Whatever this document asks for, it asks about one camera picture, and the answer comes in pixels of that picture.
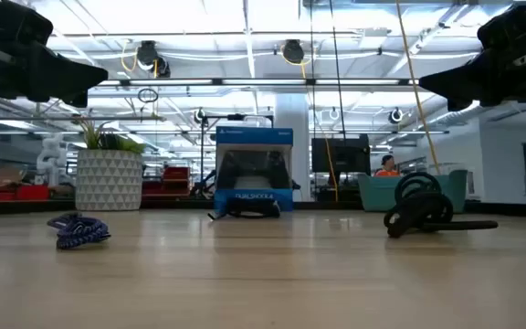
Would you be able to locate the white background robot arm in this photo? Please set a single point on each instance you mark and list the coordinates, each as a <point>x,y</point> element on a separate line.
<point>52,157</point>

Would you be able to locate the white pillar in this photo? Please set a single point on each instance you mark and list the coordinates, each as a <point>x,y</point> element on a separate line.
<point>292,119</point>

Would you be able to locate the black monitor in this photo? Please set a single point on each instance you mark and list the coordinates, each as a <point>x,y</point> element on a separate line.
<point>340,155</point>

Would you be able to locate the green plant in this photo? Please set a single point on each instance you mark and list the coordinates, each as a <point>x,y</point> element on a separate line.
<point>103,139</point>

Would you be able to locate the black table frame rail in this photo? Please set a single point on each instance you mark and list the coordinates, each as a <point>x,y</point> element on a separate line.
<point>25,206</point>

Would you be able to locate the teal plastic bin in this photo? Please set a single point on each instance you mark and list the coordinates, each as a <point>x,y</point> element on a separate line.
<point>377,192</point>

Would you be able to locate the blue PlayStation controller box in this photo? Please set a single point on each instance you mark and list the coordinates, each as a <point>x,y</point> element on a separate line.
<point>254,137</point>

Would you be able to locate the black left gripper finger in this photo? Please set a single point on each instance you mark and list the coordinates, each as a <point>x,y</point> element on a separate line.
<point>62,75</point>
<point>79,100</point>

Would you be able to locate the black ceiling light rail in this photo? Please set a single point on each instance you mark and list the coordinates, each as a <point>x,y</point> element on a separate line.
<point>263,81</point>

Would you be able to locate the person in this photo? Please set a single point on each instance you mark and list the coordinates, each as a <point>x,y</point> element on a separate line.
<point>387,170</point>

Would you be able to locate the red tool cart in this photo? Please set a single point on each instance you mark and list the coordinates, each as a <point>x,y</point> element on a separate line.
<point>174,180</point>

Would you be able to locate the red storage boxes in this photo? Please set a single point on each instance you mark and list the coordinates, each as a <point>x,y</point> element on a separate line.
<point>21,192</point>

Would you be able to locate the white patterned planter pot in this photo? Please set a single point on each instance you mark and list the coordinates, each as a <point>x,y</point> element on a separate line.
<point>108,183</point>

